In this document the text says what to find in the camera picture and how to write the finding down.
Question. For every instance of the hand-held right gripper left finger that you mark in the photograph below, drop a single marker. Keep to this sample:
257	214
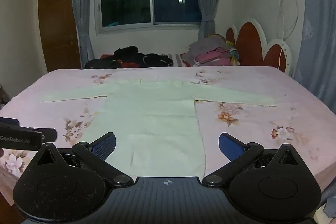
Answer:
104	145

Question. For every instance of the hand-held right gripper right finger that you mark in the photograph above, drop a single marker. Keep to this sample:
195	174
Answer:
231	146

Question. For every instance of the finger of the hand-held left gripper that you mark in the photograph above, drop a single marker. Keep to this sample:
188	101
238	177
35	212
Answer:
49	135

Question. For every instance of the white long-sleeved shirt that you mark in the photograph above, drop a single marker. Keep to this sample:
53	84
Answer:
157	113

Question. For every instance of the stack of folded clothes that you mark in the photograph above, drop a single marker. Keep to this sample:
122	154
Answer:
210	54

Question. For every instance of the pile of black clothes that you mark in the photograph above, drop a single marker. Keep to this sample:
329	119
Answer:
152	59

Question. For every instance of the pink floral bed sheet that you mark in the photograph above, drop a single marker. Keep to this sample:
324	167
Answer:
262	119

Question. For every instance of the red garment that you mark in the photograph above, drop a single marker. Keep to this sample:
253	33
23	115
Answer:
128	65

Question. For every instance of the grey striped cloth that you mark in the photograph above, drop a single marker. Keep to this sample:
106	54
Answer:
176	59

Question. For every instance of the red and white headboard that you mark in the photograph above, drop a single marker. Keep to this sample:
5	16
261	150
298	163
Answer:
249	43

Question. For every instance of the brown wooden door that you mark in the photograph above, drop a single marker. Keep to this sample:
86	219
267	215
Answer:
57	29

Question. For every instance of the pale blue lace curtain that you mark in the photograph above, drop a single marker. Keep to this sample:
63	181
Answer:
317	29

